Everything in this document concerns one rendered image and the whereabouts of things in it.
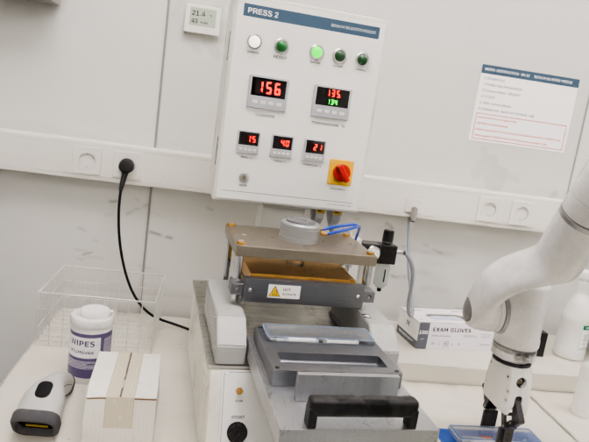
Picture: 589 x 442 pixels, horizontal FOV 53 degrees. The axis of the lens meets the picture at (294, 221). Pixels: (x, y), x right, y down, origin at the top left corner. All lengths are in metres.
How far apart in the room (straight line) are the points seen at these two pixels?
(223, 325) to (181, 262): 0.68
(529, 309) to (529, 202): 0.66
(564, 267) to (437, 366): 0.53
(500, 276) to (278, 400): 0.49
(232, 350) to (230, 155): 0.43
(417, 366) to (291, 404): 0.72
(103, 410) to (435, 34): 1.24
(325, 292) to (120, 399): 0.40
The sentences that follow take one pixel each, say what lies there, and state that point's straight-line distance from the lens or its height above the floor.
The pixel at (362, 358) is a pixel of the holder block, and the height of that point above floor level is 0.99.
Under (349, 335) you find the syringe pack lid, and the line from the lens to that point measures 1.00.
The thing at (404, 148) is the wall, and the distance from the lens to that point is 1.69.
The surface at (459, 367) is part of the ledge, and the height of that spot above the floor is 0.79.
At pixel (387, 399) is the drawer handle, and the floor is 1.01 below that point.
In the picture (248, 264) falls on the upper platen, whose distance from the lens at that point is 1.13.
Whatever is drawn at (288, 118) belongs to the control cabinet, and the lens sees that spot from 1.25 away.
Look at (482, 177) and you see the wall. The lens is 1.78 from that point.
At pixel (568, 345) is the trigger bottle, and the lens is 1.80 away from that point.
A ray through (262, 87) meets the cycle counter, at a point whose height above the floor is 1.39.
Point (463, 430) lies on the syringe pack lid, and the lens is 1.31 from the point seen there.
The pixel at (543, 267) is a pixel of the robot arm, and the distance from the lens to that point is 1.11.
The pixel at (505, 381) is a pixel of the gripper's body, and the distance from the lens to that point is 1.25.
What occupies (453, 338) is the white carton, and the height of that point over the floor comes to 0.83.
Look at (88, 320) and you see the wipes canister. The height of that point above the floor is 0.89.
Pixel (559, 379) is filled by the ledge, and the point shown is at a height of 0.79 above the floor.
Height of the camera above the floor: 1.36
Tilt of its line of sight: 11 degrees down
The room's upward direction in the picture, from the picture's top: 8 degrees clockwise
